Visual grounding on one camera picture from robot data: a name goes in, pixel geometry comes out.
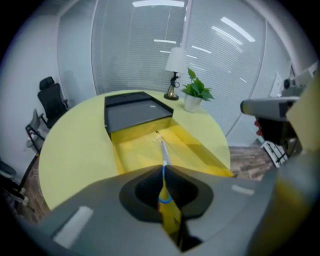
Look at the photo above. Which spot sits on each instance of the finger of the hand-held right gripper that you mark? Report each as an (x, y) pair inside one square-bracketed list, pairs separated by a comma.
[(267, 107), (277, 132)]

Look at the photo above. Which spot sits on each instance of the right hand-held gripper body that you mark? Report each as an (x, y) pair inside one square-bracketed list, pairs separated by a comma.
[(275, 155)]

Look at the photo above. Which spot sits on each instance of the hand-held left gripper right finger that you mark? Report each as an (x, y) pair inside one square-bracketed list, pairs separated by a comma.
[(230, 212)]

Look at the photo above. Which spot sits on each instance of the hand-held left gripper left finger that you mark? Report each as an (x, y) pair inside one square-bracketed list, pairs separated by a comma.
[(107, 225)]

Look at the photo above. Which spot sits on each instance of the yellow box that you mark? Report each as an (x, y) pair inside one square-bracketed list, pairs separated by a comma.
[(140, 117)]

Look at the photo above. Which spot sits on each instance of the green potted plant white pot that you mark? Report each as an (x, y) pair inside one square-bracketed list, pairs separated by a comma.
[(196, 91)]

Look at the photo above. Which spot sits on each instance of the round table with yellow cloth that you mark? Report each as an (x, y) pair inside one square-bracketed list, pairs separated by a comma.
[(75, 150)]

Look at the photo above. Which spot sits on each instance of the table lamp with white shade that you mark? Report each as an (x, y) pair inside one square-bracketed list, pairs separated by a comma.
[(176, 62)]

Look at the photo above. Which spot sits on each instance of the grey seat chair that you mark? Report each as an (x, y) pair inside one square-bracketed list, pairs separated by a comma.
[(35, 130)]

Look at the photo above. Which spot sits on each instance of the black office chair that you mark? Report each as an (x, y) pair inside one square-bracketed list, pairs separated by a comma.
[(52, 102)]

